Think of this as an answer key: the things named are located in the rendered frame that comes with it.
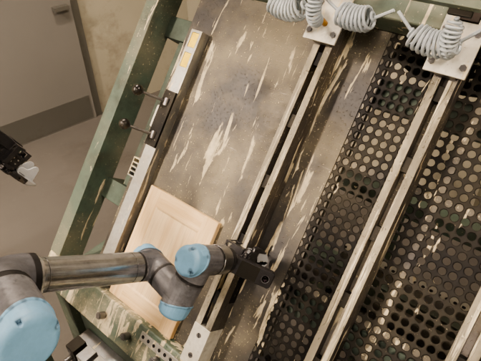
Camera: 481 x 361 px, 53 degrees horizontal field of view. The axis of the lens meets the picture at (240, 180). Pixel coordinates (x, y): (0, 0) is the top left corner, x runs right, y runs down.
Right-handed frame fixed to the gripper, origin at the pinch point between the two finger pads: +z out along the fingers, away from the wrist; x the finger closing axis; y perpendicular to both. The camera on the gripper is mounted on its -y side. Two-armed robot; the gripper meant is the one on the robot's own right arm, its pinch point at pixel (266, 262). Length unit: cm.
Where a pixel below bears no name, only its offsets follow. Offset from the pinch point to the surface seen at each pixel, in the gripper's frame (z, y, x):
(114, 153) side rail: 4, 78, -5
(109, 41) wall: 159, 304, -59
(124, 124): -14, 60, -19
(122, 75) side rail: -3, 81, -33
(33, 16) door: 88, 306, -50
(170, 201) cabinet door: 0.0, 41.2, -1.0
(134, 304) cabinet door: 0, 39, 36
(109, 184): 5, 76, 7
